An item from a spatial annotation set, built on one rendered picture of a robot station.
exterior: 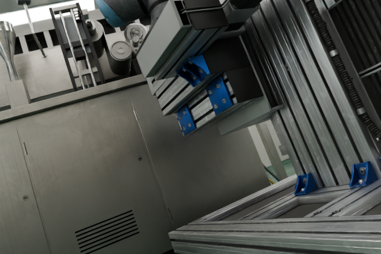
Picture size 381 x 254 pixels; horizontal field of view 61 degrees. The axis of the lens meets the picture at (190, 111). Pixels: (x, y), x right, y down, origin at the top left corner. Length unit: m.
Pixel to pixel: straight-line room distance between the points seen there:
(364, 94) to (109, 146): 1.07
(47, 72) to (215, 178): 1.30
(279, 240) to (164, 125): 1.04
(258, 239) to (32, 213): 1.07
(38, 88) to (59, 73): 0.15
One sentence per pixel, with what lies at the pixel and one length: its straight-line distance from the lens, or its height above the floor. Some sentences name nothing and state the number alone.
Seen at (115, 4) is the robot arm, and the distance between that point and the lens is 1.12.
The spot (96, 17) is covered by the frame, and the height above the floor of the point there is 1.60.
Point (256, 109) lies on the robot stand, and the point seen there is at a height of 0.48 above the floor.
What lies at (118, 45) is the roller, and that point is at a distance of 1.97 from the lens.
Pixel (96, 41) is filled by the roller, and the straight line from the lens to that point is 2.00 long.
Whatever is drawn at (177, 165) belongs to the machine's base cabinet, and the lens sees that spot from 1.54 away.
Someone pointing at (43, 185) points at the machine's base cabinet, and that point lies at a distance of 1.54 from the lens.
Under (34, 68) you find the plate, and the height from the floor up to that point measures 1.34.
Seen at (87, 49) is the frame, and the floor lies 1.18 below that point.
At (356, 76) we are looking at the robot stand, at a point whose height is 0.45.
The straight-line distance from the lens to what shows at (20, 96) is 1.98.
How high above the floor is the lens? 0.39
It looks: 10 degrees up
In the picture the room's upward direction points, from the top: 21 degrees counter-clockwise
